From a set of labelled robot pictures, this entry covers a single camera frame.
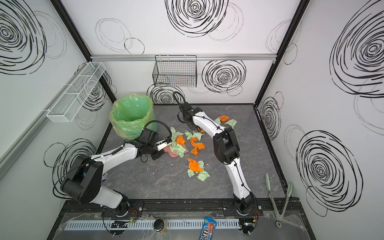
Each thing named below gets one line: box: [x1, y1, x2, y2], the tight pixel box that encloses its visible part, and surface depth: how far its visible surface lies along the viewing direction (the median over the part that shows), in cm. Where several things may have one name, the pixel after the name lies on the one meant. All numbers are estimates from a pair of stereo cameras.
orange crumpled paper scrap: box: [175, 135, 186, 146], surface depth 100 cm
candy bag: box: [199, 217, 217, 240], surface depth 69 cm
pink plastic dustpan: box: [163, 144, 189, 158], surface depth 91 cm
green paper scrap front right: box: [197, 170, 211, 182], surface depth 85 cm
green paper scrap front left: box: [187, 169, 195, 178], surface depth 86 cm
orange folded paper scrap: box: [190, 137, 206, 157], surface depth 98 cm
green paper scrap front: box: [169, 137, 186, 158], surface depth 93 cm
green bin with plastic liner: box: [109, 94, 157, 141], surface depth 84 cm
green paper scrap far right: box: [224, 119, 238, 130], surface depth 111 cm
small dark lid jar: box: [153, 219, 165, 232], surface depth 63 cm
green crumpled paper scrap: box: [184, 130, 205, 141], surface depth 101 cm
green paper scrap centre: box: [198, 160, 208, 173], surface depth 90 cm
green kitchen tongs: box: [265, 173, 293, 228], surface depth 76 cm
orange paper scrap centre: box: [187, 158, 203, 173], surface depth 88 cm
